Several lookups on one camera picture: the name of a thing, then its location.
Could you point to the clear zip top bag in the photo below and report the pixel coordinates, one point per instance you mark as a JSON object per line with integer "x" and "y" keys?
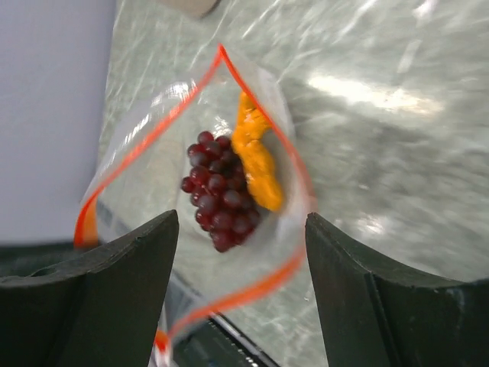
{"x": 142, "y": 170}

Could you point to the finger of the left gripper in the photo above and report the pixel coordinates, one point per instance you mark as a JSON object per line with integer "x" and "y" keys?
{"x": 54, "y": 260}

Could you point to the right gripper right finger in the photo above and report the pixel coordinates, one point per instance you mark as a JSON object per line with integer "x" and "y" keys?
{"x": 376, "y": 311}

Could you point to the purple grape bunch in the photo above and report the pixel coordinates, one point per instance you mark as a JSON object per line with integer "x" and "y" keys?
{"x": 217, "y": 188}

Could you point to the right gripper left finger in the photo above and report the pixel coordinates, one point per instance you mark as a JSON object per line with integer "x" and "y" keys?
{"x": 107, "y": 317}

